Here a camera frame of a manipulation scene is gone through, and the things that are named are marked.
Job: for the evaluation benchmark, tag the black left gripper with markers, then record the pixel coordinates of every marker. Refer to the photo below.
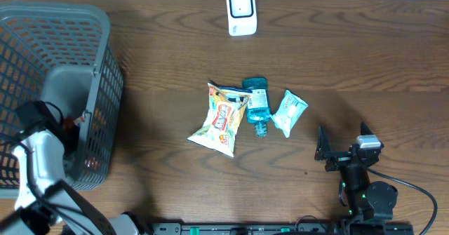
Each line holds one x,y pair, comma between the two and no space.
76,131

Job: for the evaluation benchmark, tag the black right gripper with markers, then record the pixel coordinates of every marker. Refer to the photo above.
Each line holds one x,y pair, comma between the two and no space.
324,151

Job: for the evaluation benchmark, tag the grey plastic mesh basket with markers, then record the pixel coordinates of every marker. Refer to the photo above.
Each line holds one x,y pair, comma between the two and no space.
60,53

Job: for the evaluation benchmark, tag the yellow snack bag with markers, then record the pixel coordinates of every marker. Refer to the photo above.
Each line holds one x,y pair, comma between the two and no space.
226,107

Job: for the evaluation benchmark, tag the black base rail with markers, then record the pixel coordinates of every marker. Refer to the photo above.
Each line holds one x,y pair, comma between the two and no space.
128,223

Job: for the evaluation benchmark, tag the light green wipes packet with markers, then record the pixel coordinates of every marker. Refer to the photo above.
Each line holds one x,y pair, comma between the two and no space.
289,111

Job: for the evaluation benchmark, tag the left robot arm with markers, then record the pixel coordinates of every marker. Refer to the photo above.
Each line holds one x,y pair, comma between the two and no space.
45,197

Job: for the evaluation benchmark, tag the teal mouthwash bottle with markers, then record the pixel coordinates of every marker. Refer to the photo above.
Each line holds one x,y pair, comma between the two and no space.
258,111

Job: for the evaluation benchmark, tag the white barcode scanner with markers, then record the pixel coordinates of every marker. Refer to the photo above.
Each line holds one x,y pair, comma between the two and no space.
242,17

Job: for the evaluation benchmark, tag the red brown snack bar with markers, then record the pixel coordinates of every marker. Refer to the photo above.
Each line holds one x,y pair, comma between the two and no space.
71,122

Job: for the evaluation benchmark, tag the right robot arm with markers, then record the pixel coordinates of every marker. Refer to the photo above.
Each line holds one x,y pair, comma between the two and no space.
370,203

